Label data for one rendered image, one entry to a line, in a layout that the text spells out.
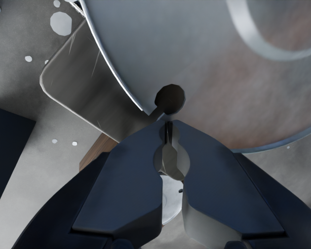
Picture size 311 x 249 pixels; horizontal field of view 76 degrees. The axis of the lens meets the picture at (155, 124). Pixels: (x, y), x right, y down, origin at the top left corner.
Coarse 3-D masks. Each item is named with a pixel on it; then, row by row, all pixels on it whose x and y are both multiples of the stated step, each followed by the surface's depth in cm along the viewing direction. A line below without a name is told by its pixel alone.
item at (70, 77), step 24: (72, 48) 11; (96, 48) 11; (48, 72) 11; (72, 72) 11; (96, 72) 11; (72, 96) 12; (96, 96) 12; (120, 96) 13; (168, 96) 14; (96, 120) 13; (120, 120) 13; (144, 120) 14; (168, 144) 15; (168, 168) 17
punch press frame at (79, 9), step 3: (78, 0) 31; (69, 3) 59; (72, 3) 58; (75, 3) 58; (78, 3) 59; (75, 6) 59; (78, 6) 59; (81, 6) 59; (78, 9) 59; (81, 9) 59; (78, 12) 60; (81, 12) 60; (81, 15) 61; (84, 15) 60
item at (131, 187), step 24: (120, 144) 10; (144, 144) 10; (120, 168) 8; (144, 168) 8; (96, 192) 7; (120, 192) 7; (144, 192) 7; (96, 216) 6; (120, 216) 6; (144, 216) 6; (144, 240) 7
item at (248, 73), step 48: (96, 0) 10; (144, 0) 10; (192, 0) 11; (240, 0) 12; (288, 0) 12; (144, 48) 12; (192, 48) 12; (240, 48) 13; (288, 48) 14; (144, 96) 13; (192, 96) 14; (240, 96) 15; (288, 96) 17; (240, 144) 18
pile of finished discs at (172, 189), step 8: (168, 176) 73; (168, 184) 74; (176, 184) 76; (168, 192) 76; (176, 192) 78; (168, 200) 78; (176, 200) 80; (168, 208) 81; (176, 208) 82; (168, 216) 83
